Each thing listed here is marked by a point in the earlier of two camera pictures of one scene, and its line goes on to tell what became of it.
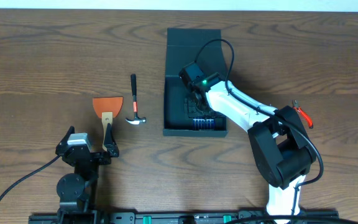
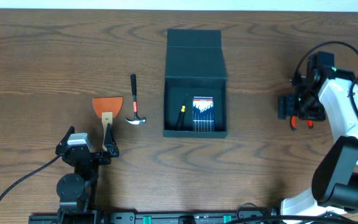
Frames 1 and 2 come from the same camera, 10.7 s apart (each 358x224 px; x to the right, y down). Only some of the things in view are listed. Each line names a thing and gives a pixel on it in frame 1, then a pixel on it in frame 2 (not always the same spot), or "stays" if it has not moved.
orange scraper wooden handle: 107,107 stays
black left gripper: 89,156 stays
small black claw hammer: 136,120 stays
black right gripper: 189,106 → 288,107
